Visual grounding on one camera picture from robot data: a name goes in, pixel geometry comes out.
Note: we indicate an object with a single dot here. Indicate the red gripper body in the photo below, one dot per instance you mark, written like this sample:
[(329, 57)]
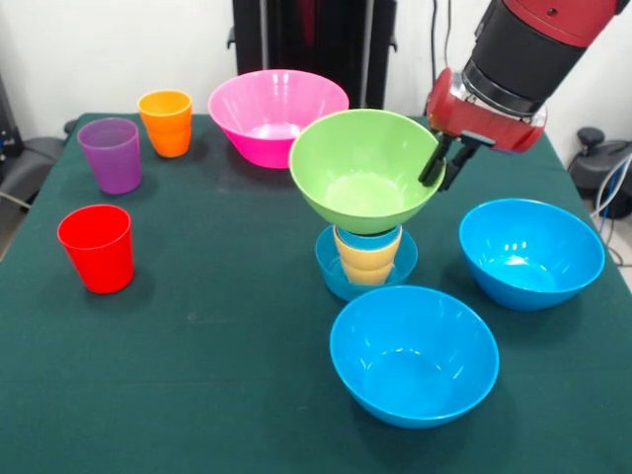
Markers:
[(474, 121)]

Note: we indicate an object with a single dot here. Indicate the red cup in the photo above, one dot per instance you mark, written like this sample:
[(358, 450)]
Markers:
[(99, 257)]

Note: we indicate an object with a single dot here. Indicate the pink bowl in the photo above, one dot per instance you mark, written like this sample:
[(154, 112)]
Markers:
[(261, 113)]

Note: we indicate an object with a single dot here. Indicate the green bowl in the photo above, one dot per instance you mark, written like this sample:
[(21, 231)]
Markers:
[(365, 163)]

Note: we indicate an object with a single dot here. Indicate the large blue bowl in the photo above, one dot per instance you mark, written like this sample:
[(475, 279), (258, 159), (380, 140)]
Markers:
[(415, 375), (533, 261)]

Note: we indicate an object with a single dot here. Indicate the purple cup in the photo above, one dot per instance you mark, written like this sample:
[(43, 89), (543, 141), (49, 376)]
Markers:
[(111, 163)]

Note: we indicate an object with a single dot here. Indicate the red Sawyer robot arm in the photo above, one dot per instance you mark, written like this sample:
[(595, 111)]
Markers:
[(528, 49)]

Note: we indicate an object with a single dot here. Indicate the yellow cup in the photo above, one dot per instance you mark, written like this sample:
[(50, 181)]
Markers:
[(368, 264)]

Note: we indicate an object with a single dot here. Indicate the small blue bowl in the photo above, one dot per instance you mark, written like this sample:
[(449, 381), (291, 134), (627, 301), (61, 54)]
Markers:
[(328, 276)]

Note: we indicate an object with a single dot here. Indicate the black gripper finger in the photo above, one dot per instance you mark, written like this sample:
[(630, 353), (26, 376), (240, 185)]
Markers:
[(434, 163), (456, 165)]

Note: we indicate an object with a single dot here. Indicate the black chair base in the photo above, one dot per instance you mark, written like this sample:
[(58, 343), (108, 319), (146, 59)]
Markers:
[(592, 168)]

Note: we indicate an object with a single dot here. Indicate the dark green tablecloth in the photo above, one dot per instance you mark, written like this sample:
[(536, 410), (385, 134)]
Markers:
[(197, 370)]

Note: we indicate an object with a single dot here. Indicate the blue cup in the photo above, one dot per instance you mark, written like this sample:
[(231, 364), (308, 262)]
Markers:
[(370, 239)]

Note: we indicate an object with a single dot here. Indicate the orange cup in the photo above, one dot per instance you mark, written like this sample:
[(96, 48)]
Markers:
[(168, 128)]

